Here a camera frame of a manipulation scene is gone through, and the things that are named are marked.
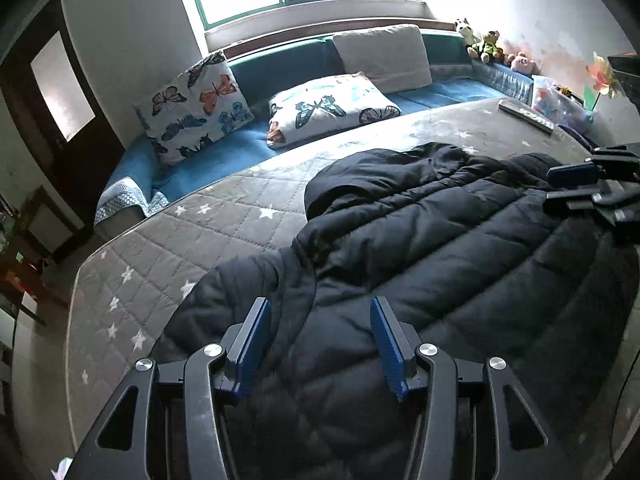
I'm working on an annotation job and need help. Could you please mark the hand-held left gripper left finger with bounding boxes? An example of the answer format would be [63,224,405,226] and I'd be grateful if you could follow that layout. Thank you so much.
[75,297,273,480]

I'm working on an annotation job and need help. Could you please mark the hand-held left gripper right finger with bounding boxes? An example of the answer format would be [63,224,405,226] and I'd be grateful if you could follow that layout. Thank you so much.
[369,296,566,480]

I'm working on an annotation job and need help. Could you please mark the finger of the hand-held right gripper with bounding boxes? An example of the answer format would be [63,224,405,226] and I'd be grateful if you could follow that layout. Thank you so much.
[542,186,626,218]
[546,159,608,187]

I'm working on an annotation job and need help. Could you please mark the black puffer jacket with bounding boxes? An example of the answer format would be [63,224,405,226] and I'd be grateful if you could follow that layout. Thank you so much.
[150,142,640,480]

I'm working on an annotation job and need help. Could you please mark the purple cloth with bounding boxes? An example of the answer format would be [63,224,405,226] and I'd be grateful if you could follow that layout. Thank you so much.
[555,120,592,147]

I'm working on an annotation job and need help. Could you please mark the grey remote control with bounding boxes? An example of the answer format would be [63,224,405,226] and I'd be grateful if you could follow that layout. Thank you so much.
[498,100,555,133]

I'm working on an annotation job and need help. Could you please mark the clear bag of toys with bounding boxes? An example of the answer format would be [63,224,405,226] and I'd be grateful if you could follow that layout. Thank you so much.
[532,75,596,123]

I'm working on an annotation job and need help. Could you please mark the colourful pinwheel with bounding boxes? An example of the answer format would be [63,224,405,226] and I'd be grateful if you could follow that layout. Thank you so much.
[584,51,622,111]

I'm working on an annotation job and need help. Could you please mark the dark wooden furniture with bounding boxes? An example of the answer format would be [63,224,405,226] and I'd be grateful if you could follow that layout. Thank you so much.
[607,52,640,101]

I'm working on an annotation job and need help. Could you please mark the pink pig plush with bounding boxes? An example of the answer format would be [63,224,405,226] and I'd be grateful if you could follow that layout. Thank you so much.
[507,51,538,76]

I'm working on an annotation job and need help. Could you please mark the grey star quilted mattress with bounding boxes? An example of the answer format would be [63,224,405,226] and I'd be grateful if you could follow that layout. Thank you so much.
[65,97,596,441]

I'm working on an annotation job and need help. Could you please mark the brown bear plush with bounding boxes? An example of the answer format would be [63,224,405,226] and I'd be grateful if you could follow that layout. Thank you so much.
[477,30,503,63]

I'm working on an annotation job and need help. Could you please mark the black white husky plush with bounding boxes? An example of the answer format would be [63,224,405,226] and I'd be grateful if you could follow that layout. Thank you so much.
[455,16,481,48]

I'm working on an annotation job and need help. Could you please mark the light blue quilted blanket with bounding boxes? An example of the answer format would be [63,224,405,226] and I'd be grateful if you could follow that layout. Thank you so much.
[95,177,171,226]

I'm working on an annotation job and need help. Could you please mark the grey cushion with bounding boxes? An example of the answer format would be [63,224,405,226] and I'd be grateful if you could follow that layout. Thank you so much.
[332,24,433,93]

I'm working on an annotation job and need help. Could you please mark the pink white tissue bag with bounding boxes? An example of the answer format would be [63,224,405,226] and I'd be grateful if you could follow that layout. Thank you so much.
[50,456,76,480]

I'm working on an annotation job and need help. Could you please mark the butterfly print pillow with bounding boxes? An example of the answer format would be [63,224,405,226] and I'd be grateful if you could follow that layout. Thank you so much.
[134,51,256,167]
[267,72,402,148]

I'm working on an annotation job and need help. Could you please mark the dark wooden door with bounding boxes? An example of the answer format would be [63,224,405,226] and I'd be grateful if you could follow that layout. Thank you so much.
[0,0,126,201]

